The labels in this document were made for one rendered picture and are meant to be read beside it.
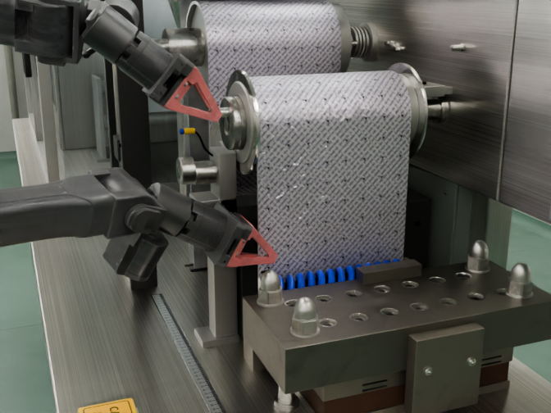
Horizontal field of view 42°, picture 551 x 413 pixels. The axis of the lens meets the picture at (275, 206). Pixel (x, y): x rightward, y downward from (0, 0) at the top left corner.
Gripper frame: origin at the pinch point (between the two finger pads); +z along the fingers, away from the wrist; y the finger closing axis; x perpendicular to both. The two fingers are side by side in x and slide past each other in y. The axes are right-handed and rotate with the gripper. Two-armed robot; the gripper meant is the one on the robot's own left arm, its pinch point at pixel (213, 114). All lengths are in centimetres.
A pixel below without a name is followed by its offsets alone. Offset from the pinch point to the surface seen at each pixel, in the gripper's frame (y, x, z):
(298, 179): 3.6, -0.2, 14.4
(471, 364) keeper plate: 22.9, -6.4, 41.0
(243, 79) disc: 1.1, 6.2, 0.2
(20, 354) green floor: -192, -115, 37
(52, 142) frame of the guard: -97, -26, -9
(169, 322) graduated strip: -15.1, -31.1, 18.1
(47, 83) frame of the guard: -96, -15, -18
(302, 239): 2.9, -6.7, 20.6
